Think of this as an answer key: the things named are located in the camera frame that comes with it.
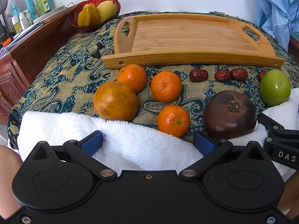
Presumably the small mandarin orange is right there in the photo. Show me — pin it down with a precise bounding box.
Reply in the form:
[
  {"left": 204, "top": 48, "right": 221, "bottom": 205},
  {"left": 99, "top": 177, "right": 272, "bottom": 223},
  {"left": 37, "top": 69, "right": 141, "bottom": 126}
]
[{"left": 117, "top": 64, "right": 147, "bottom": 94}]

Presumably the white small bottle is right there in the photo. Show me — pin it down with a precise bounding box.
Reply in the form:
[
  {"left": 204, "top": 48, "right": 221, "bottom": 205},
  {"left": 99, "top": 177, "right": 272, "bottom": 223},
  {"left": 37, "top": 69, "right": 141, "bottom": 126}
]
[{"left": 19, "top": 12, "right": 29, "bottom": 31}]

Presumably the wooden bamboo tray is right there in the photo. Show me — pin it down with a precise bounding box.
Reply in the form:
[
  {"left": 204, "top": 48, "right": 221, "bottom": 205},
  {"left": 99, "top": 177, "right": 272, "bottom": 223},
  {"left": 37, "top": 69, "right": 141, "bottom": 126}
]
[{"left": 102, "top": 13, "right": 285, "bottom": 69}]

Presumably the black clip on cloth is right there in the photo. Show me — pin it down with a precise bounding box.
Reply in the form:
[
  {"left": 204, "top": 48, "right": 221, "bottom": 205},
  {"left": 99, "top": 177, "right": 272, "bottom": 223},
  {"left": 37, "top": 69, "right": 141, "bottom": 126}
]
[{"left": 91, "top": 42, "right": 105, "bottom": 59}]

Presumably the yellow starfruit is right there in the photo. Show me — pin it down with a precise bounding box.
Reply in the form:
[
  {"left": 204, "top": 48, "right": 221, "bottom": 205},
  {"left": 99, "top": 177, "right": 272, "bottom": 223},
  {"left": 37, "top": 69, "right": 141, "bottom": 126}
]
[{"left": 78, "top": 3, "right": 100, "bottom": 27}]

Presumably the red fruit bowl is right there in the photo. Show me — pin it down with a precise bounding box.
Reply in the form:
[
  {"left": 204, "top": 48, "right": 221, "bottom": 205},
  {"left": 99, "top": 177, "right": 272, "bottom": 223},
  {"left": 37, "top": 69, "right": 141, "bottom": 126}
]
[{"left": 68, "top": 0, "right": 121, "bottom": 32}]

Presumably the white towel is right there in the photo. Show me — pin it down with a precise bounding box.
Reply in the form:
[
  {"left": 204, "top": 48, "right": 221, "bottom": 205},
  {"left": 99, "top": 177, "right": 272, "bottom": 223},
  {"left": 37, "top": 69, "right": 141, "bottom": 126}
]
[{"left": 17, "top": 93, "right": 299, "bottom": 180}]

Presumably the teal spray bottle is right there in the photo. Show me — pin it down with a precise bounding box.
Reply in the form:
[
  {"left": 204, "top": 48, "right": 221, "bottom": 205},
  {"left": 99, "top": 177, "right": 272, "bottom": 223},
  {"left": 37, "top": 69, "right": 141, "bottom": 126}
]
[{"left": 25, "top": 0, "right": 36, "bottom": 20}]

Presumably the green apple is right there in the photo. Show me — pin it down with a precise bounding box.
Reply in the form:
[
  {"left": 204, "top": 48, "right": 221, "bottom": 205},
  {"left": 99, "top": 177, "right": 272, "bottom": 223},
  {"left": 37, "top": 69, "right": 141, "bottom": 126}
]
[{"left": 259, "top": 70, "right": 292, "bottom": 107}]

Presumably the white power strip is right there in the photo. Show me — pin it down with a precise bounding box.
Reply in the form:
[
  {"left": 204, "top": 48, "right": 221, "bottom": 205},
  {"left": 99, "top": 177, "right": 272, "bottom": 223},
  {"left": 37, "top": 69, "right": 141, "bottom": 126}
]
[{"left": 33, "top": 5, "right": 65, "bottom": 24}]

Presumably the yellow mango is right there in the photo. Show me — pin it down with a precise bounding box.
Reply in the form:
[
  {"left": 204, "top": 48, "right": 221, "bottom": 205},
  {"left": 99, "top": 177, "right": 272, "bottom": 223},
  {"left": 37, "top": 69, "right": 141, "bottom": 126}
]
[{"left": 96, "top": 1, "right": 117, "bottom": 23}]

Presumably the dark purple tomato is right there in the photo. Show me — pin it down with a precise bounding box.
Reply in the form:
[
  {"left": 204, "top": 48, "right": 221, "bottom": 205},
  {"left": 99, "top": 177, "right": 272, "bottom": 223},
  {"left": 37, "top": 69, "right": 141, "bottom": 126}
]
[{"left": 203, "top": 91, "right": 257, "bottom": 140}]

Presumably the right hand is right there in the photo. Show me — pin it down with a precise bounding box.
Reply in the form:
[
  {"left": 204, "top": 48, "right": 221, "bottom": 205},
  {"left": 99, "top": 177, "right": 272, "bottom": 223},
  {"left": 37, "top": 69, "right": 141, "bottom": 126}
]
[{"left": 277, "top": 171, "right": 299, "bottom": 219}]

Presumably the patterned teal beige cloth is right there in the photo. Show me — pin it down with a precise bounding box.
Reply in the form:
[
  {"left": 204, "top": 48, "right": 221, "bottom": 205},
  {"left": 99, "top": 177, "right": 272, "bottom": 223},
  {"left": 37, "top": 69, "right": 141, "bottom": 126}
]
[{"left": 7, "top": 16, "right": 266, "bottom": 150}]

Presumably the green lotion bottle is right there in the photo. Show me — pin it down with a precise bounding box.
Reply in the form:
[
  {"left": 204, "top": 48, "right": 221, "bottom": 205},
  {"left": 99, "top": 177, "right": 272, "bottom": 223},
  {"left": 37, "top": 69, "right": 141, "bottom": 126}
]
[{"left": 39, "top": 0, "right": 51, "bottom": 14}]

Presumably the left hand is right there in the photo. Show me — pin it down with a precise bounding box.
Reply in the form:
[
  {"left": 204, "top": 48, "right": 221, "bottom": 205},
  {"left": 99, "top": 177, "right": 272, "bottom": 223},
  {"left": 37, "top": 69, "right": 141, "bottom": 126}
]
[{"left": 0, "top": 145, "right": 23, "bottom": 219}]

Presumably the large brownish orange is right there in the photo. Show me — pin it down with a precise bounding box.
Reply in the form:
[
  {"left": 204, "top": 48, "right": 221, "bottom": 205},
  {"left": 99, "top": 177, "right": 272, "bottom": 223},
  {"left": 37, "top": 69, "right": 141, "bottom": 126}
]
[{"left": 93, "top": 81, "right": 138, "bottom": 121}]

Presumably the blue plaid cloth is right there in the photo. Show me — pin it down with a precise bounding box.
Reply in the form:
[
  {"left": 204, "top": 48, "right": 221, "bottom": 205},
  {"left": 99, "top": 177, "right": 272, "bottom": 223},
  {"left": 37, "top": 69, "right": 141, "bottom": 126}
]
[{"left": 255, "top": 0, "right": 298, "bottom": 50}]

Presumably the red jujube date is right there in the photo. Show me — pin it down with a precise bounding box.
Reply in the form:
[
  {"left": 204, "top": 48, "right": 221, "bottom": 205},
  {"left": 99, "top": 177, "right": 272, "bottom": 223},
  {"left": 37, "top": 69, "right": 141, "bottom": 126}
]
[
  {"left": 189, "top": 69, "right": 209, "bottom": 83},
  {"left": 230, "top": 68, "right": 248, "bottom": 81},
  {"left": 214, "top": 70, "right": 231, "bottom": 82},
  {"left": 257, "top": 70, "right": 267, "bottom": 82}
]

